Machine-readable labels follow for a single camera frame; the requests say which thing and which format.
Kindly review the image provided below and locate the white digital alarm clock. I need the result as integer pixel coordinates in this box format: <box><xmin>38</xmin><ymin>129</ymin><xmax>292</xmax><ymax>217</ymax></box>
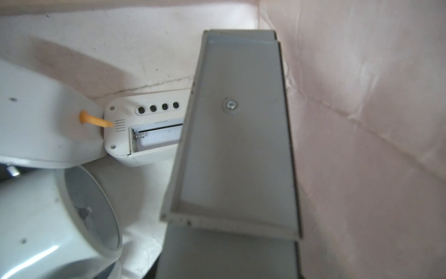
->
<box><xmin>104</xmin><ymin>90</ymin><xmax>190</xmax><ymax>167</ymax></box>

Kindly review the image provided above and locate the white canvas tote bag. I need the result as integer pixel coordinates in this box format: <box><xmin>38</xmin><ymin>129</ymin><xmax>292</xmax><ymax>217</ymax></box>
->
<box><xmin>1</xmin><ymin>1</ymin><xmax>446</xmax><ymax>279</ymax></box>

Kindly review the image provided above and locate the white rounded clock with peg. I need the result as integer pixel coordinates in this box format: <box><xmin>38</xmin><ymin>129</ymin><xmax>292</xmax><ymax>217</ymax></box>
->
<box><xmin>1</xmin><ymin>60</ymin><xmax>107</xmax><ymax>169</ymax></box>

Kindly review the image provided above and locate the white round alarm clock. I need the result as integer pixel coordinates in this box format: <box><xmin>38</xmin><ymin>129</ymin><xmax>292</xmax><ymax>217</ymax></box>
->
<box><xmin>1</xmin><ymin>166</ymin><xmax>122</xmax><ymax>279</ymax></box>

